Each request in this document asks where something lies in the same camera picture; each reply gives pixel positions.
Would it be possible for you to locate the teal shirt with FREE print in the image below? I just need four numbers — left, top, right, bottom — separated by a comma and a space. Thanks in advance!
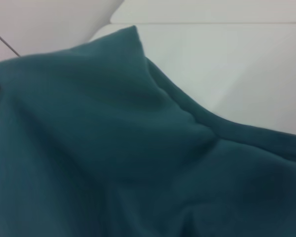
0, 24, 296, 237

